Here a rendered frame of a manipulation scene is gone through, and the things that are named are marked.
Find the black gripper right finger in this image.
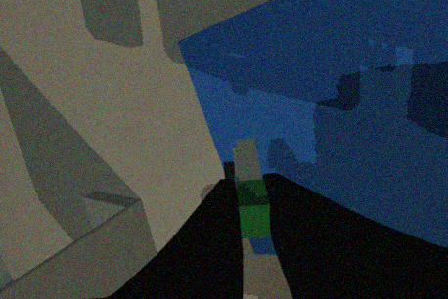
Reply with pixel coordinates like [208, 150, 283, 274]
[263, 173, 448, 299]

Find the blue square mat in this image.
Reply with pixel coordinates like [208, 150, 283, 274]
[178, 0, 448, 248]

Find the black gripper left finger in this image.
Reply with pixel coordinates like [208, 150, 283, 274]
[101, 178, 244, 299]

